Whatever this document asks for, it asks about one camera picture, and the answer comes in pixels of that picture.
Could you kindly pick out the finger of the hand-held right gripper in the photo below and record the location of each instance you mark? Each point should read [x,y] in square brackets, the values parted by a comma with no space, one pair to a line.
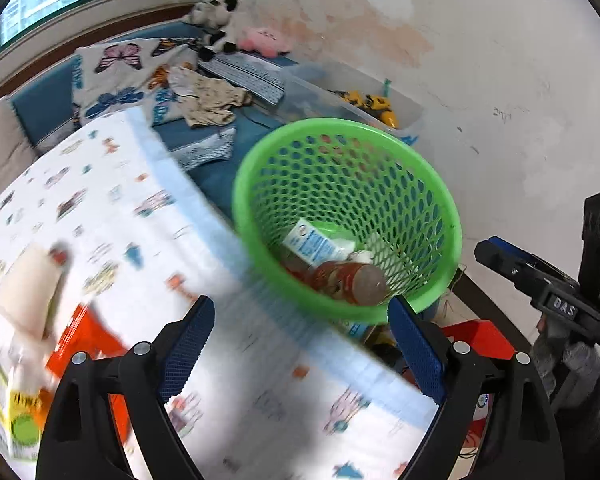
[500,265]
[515,249]

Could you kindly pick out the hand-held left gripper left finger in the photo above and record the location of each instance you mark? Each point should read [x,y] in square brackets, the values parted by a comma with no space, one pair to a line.
[187,345]

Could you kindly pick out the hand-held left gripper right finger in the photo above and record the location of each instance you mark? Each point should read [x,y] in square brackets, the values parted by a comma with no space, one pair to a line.
[415,345]

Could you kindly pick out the red paper noodle cup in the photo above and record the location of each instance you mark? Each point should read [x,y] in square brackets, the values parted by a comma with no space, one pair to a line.
[340,275]

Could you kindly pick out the white tissue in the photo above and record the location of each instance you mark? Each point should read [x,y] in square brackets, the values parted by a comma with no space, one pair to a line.
[362,256]

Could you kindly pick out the white blue milk pouch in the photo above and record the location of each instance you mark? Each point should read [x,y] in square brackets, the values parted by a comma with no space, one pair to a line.
[310,245]

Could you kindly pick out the green plastic mesh basket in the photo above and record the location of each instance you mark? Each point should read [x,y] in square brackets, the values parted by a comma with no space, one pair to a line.
[330,126]

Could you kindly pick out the person's right forearm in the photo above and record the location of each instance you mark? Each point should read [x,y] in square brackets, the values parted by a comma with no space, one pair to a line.
[572,360]

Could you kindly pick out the orange red flat packet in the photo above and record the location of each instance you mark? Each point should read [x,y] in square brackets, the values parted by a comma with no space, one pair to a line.
[87,340]

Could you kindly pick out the white printed tablecloth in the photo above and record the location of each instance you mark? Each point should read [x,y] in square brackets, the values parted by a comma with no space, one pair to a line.
[130,240]

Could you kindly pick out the white soft packet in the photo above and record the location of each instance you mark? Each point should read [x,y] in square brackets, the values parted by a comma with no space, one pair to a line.
[27,285]

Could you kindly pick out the clear plastic storage box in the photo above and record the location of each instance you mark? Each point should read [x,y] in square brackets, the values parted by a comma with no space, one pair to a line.
[410,110]

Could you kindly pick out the bottle with yellow green label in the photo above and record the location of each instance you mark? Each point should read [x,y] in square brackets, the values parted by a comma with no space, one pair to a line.
[20,425]

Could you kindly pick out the yellow toy truck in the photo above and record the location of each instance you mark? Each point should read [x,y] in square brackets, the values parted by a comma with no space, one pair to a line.
[350,97]
[380,107]

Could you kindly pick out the blue white patterned cloth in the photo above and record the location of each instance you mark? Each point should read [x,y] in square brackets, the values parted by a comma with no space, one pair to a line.
[205,149]

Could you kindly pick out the beige patterned clothes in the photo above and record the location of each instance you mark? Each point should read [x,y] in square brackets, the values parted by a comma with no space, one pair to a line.
[205,100]

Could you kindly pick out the beige cushion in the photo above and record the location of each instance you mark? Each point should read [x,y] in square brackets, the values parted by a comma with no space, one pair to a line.
[0,150]

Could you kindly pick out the large butterfly print cushion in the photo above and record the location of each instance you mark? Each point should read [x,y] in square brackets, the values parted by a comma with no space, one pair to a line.
[120,75]

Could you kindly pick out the blue grey striped cloth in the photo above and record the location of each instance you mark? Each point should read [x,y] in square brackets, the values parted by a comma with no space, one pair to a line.
[245,72]

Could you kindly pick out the blue sofa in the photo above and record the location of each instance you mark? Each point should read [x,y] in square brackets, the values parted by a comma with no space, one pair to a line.
[45,105]

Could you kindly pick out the pink plush toy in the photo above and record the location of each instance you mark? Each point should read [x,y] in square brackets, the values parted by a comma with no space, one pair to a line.
[265,40]

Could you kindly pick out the grey plush toy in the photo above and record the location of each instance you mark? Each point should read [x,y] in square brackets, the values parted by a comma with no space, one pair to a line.
[196,14]

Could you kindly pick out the black white cow plush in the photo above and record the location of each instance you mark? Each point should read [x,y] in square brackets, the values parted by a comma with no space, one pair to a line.
[222,15]

